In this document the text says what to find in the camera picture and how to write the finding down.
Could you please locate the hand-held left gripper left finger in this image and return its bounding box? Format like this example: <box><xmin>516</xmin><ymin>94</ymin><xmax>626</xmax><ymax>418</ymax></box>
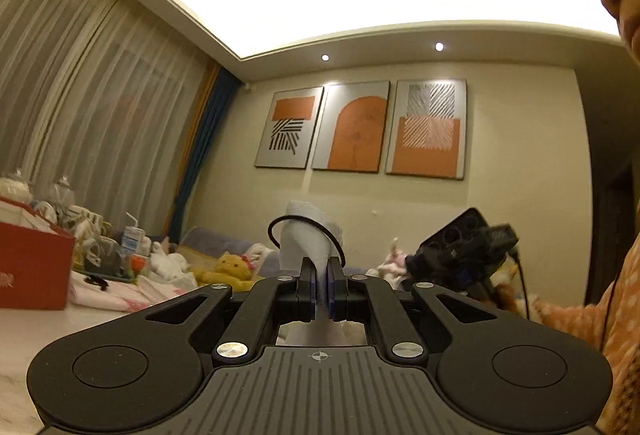
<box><xmin>145</xmin><ymin>257</ymin><xmax>319</xmax><ymax>364</ymax></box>

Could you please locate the glass teapot with lid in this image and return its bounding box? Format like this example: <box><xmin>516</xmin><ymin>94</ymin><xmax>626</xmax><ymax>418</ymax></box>
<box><xmin>49</xmin><ymin>174</ymin><xmax>76</xmax><ymax>211</ymax></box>

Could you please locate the sheer white curtain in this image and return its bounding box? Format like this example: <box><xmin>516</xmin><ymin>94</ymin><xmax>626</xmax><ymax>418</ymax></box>
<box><xmin>0</xmin><ymin>0</ymin><xmax>222</xmax><ymax>237</ymax></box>

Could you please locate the red cardboard box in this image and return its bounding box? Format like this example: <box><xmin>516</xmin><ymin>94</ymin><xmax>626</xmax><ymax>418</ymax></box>
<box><xmin>0</xmin><ymin>196</ymin><xmax>76</xmax><ymax>311</ymax></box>

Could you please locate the person's right forearm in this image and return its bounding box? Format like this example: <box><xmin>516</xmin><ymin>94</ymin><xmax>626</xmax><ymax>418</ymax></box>
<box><xmin>492</xmin><ymin>284</ymin><xmax>609</xmax><ymax>352</ymax></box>

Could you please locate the hatched orange square wall picture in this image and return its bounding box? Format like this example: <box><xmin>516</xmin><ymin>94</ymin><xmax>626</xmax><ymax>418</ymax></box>
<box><xmin>384</xmin><ymin>78</ymin><xmax>469</xmax><ymax>180</ymax></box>

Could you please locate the blue curtain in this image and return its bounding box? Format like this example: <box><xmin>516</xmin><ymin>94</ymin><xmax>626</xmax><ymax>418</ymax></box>
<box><xmin>167</xmin><ymin>64</ymin><xmax>241</xmax><ymax>246</ymax></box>

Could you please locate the white cat plush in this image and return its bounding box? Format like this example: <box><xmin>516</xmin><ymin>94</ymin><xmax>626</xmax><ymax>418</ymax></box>
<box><xmin>149</xmin><ymin>242</ymin><xmax>191</xmax><ymax>279</ymax></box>

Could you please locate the flat folded white pink bag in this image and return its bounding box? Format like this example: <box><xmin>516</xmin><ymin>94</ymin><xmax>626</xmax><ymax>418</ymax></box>
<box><xmin>69</xmin><ymin>272</ymin><xmax>152</xmax><ymax>311</ymax></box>

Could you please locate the white plush in pink dress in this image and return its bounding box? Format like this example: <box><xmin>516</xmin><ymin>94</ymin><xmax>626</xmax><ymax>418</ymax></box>
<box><xmin>367</xmin><ymin>237</ymin><xmax>409</xmax><ymax>284</ymax></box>

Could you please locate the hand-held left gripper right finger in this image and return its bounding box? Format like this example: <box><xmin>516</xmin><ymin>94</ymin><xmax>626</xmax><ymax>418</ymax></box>
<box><xmin>325</xmin><ymin>257</ymin><xmax>501</xmax><ymax>361</ymax></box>

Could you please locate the yellow muscular cat plush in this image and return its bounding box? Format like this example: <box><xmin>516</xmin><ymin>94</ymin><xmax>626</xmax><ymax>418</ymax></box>
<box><xmin>192</xmin><ymin>250</ymin><xmax>256</xmax><ymax>291</ymax></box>

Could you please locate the striped orange rectangle wall picture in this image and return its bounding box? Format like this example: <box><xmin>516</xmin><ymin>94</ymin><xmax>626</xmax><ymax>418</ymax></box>
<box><xmin>253</xmin><ymin>86</ymin><xmax>325</xmax><ymax>170</ymax></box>

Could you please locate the glass jar with lid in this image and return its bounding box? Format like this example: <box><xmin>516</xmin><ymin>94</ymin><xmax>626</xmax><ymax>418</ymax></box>
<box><xmin>0</xmin><ymin>168</ymin><xmax>34</xmax><ymax>204</ymax></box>

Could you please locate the black cable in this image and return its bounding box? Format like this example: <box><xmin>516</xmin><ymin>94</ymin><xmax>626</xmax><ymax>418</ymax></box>
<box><xmin>507</xmin><ymin>247</ymin><xmax>531</xmax><ymax>319</ymax></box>

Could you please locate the folded white red-lettered bag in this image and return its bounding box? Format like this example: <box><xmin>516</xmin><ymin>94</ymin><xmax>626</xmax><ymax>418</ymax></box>
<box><xmin>137</xmin><ymin>274</ymin><xmax>199</xmax><ymax>304</ymax></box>

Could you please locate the striped white mug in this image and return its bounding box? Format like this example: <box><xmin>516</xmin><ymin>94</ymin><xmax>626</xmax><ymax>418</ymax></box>
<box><xmin>67</xmin><ymin>204</ymin><xmax>104</xmax><ymax>236</ymax></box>

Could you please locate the grey sofa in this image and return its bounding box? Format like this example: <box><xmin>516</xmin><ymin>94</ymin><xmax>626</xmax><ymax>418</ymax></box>
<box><xmin>177</xmin><ymin>224</ymin><xmax>417</xmax><ymax>291</ymax></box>

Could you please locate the milk carton with straw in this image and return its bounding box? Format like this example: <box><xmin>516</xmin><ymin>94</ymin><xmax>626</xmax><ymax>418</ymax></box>
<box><xmin>119</xmin><ymin>212</ymin><xmax>146</xmax><ymax>261</ymax></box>

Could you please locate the person's orange patterned pajamas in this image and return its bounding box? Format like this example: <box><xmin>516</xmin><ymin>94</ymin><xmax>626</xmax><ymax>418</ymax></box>
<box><xmin>597</xmin><ymin>234</ymin><xmax>640</xmax><ymax>435</ymax></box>

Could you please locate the black hair tie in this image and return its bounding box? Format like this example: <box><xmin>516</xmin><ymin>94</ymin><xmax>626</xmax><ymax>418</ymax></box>
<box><xmin>267</xmin><ymin>214</ymin><xmax>346</xmax><ymax>266</ymax></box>

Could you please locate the white pink-printed shopping bag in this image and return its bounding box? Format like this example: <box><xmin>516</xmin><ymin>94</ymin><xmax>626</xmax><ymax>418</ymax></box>
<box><xmin>277</xmin><ymin>198</ymin><xmax>369</xmax><ymax>347</ymax></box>

